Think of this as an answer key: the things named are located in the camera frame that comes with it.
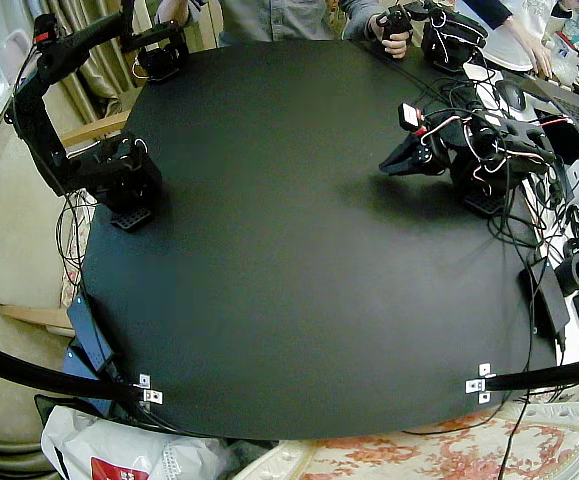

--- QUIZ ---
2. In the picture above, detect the black leader arm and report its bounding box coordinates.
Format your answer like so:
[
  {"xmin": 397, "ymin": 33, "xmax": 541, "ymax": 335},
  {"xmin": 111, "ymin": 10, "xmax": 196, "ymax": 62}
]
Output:
[
  {"xmin": 117, "ymin": 0, "xmax": 193, "ymax": 85},
  {"xmin": 374, "ymin": 0, "xmax": 489, "ymax": 77}
]

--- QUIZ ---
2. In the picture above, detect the second person dark sleeve forearm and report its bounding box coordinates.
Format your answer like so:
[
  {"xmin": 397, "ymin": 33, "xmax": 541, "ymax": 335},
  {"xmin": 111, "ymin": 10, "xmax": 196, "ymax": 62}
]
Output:
[{"xmin": 468, "ymin": 0, "xmax": 516, "ymax": 32}]

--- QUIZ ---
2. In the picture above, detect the operator left forearm grey sleeve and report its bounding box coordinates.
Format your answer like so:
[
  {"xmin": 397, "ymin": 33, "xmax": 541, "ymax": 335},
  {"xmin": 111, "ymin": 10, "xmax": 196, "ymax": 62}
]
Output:
[{"xmin": 339, "ymin": 0, "xmax": 385, "ymax": 42}]

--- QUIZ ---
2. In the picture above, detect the operator right hand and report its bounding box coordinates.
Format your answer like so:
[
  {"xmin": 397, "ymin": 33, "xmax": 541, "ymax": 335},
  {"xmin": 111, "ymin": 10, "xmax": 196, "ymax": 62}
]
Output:
[{"xmin": 154, "ymin": 0, "xmax": 193, "ymax": 29}]

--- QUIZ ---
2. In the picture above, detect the operator left hand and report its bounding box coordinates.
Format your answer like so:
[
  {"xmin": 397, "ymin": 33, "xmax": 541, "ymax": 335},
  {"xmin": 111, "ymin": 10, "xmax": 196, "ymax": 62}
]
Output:
[{"xmin": 367, "ymin": 12, "xmax": 414, "ymax": 61}]

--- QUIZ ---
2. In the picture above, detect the second person hand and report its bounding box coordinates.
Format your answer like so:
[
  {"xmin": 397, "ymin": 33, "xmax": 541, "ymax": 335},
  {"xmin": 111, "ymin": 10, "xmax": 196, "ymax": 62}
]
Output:
[{"xmin": 513, "ymin": 19, "xmax": 556, "ymax": 79}]

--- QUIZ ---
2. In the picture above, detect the beige curtain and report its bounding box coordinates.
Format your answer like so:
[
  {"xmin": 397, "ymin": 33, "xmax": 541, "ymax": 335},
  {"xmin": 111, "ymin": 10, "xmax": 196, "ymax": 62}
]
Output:
[{"xmin": 23, "ymin": 0, "xmax": 145, "ymax": 126}]

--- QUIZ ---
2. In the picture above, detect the pink white box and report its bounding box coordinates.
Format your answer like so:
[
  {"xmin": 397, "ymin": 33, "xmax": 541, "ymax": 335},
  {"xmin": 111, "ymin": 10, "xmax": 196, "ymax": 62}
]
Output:
[{"xmin": 0, "ymin": 28, "xmax": 33, "ymax": 85}]

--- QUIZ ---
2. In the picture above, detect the black computer mouse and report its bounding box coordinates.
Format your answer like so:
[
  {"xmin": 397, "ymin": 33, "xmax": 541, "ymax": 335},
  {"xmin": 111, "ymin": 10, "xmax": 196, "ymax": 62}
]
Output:
[{"xmin": 496, "ymin": 79, "xmax": 529, "ymax": 114}]

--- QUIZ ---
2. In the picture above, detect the white fabric sheet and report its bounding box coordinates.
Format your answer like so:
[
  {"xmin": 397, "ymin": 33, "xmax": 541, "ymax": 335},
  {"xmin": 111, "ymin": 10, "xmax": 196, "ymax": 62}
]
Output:
[{"xmin": 481, "ymin": 20, "xmax": 538, "ymax": 72}]

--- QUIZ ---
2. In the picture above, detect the large black table mat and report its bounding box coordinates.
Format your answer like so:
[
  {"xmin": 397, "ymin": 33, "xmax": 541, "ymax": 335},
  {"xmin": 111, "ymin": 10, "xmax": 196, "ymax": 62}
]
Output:
[{"xmin": 79, "ymin": 38, "xmax": 559, "ymax": 443}]

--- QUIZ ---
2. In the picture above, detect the dark grey laptop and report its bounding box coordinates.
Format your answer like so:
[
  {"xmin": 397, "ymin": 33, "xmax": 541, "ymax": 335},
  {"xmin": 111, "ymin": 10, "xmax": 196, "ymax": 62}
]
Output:
[{"xmin": 517, "ymin": 74, "xmax": 579, "ymax": 134}]

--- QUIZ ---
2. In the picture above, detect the operator torso grey shirt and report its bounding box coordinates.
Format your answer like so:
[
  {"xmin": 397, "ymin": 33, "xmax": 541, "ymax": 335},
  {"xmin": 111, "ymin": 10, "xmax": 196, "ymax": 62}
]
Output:
[{"xmin": 218, "ymin": 0, "xmax": 343, "ymax": 44}]

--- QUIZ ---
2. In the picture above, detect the slim black power adapter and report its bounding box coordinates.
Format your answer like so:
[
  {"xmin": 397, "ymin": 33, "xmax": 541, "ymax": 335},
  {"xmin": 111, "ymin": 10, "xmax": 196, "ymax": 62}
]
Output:
[{"xmin": 517, "ymin": 257, "xmax": 572, "ymax": 337}]

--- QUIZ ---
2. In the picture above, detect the beige chair cushion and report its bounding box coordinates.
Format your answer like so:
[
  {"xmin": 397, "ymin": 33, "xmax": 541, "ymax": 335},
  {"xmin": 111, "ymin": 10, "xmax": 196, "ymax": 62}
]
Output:
[{"xmin": 0, "ymin": 129, "xmax": 78, "ymax": 309}]

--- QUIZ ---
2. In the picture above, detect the black tape roll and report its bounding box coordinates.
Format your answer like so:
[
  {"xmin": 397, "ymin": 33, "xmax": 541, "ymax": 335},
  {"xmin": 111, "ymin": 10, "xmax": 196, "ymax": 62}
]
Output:
[{"xmin": 553, "ymin": 253, "xmax": 579, "ymax": 295}]

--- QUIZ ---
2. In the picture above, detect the black power adapter blue light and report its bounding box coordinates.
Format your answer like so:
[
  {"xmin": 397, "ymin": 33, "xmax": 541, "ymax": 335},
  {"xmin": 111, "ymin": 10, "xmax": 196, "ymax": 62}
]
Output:
[{"xmin": 65, "ymin": 291, "xmax": 116, "ymax": 372}]

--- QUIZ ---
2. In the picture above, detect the floral tablecloth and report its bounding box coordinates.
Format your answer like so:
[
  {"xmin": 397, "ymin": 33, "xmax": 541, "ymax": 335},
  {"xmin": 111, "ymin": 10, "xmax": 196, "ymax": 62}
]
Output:
[{"xmin": 233, "ymin": 389, "xmax": 579, "ymax": 480}]

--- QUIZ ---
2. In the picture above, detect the white plastic bag red print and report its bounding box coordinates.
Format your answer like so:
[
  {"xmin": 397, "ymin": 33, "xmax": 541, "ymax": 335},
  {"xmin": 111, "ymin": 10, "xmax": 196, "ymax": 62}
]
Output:
[{"xmin": 40, "ymin": 404, "xmax": 243, "ymax": 480}]

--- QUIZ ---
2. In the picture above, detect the wrist camera white face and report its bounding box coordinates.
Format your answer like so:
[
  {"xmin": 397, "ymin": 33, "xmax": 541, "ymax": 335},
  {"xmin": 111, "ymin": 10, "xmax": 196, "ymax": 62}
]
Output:
[{"xmin": 397, "ymin": 101, "xmax": 428, "ymax": 137}]

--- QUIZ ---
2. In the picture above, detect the wooden chair frame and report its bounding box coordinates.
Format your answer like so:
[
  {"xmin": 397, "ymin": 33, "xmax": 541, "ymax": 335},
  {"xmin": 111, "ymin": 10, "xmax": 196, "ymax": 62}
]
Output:
[{"xmin": 0, "ymin": 112, "xmax": 133, "ymax": 331}]

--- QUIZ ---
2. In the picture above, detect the black camera stand bar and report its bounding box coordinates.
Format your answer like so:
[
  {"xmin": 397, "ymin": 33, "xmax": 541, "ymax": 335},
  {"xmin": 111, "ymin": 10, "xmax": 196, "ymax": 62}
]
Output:
[
  {"xmin": 0, "ymin": 333, "xmax": 143, "ymax": 402},
  {"xmin": 483, "ymin": 352, "xmax": 579, "ymax": 392}
]

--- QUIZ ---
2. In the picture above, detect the black hanging cable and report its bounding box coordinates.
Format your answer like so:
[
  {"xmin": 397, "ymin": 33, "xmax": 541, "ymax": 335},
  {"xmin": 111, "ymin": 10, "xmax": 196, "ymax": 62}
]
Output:
[{"xmin": 496, "ymin": 399, "xmax": 530, "ymax": 480}]

